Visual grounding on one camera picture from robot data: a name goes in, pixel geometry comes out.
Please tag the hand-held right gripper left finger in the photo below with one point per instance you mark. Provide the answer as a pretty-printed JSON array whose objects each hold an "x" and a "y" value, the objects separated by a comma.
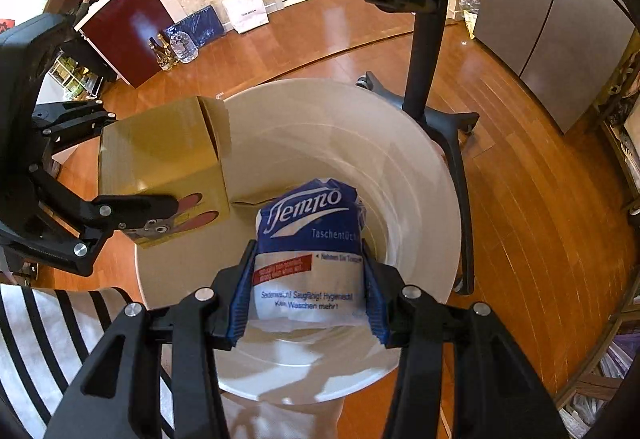
[{"x": 240, "y": 291}]

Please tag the white paper shopping bag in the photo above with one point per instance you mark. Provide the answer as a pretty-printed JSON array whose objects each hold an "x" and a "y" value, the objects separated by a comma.
[{"x": 245, "y": 11}]

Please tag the black white striped shirt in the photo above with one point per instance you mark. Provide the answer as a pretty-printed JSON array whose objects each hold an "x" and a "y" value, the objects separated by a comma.
[{"x": 50, "y": 344}]

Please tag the black office chair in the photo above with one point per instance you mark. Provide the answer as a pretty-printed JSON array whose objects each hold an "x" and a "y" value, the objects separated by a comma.
[{"x": 425, "y": 44}]

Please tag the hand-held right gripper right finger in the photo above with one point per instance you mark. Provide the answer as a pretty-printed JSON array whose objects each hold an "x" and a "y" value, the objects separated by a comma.
[{"x": 374, "y": 301}]

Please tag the blue bag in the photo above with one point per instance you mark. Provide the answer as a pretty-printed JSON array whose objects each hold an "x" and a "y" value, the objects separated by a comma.
[{"x": 200, "y": 26}]

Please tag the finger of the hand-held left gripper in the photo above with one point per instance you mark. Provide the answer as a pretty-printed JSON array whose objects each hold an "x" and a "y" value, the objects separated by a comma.
[
  {"x": 115, "y": 214},
  {"x": 75, "y": 119}
]

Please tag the white trash bin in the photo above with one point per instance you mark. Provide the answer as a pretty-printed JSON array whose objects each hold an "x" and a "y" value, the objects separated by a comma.
[{"x": 325, "y": 144}]

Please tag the clear water jug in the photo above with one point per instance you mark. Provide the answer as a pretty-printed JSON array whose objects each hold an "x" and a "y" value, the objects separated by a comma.
[{"x": 185, "y": 48}]

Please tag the blue white tissue packet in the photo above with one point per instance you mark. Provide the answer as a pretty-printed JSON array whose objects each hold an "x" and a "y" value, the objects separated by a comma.
[{"x": 310, "y": 244}]

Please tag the gold foil bottle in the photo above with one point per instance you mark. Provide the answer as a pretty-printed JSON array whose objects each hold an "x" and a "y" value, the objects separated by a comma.
[
  {"x": 156, "y": 54},
  {"x": 169, "y": 50}
]

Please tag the grey refrigerator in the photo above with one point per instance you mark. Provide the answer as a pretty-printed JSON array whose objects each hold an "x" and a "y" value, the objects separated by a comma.
[{"x": 550, "y": 19}]

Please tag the yellow cardboard box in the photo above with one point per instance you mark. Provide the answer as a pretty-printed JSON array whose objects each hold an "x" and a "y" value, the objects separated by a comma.
[{"x": 160, "y": 154}]

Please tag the dark red counter cabinet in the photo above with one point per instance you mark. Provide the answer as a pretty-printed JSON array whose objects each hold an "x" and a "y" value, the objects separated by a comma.
[{"x": 135, "y": 29}]

